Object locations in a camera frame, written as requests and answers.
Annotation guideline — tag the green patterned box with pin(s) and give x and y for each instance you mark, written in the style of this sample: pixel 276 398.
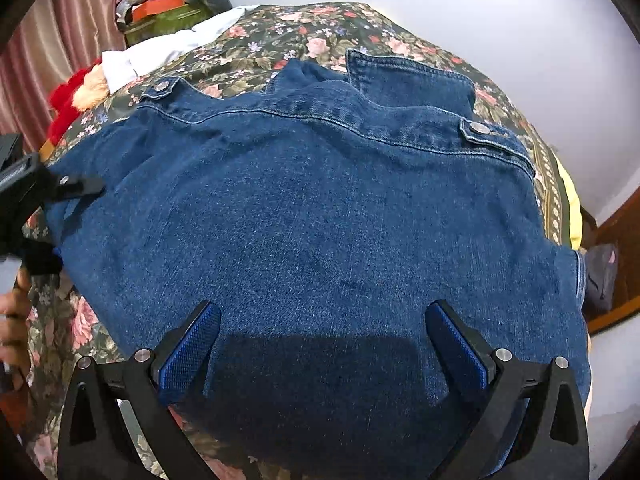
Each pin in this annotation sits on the green patterned box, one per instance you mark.
pixel 160 27

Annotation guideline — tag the striped pink curtain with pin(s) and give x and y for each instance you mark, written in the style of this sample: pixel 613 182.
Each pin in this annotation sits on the striped pink curtain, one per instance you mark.
pixel 55 45

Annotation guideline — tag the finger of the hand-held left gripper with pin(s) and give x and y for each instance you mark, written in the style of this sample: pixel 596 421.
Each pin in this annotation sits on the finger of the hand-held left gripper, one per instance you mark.
pixel 75 186

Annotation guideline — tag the person's left hand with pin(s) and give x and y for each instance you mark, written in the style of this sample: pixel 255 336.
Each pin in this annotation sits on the person's left hand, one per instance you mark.
pixel 15 320

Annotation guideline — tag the blue denim jacket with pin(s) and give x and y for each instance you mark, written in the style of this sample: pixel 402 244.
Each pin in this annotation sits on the blue denim jacket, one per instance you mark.
pixel 310 210

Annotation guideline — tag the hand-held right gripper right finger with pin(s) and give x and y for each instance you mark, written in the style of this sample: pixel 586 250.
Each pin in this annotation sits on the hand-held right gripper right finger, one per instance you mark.
pixel 457 355

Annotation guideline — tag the orange box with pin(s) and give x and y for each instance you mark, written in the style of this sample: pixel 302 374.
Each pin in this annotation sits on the orange box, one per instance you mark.
pixel 157 7

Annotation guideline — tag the grey plastic bag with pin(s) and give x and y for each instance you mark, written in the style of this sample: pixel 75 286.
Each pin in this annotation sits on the grey plastic bag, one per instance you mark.
pixel 600 280

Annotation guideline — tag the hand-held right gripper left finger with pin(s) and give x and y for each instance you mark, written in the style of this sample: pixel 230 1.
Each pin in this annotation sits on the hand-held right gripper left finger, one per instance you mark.
pixel 187 355

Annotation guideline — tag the white cloth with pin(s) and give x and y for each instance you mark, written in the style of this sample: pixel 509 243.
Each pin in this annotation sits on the white cloth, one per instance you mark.
pixel 170 47

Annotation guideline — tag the floral bedspread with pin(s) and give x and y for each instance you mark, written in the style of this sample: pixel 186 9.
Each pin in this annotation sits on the floral bedspread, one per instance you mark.
pixel 260 40

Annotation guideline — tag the red plush toy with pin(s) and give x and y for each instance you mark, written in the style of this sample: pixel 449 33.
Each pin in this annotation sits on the red plush toy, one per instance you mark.
pixel 67 97

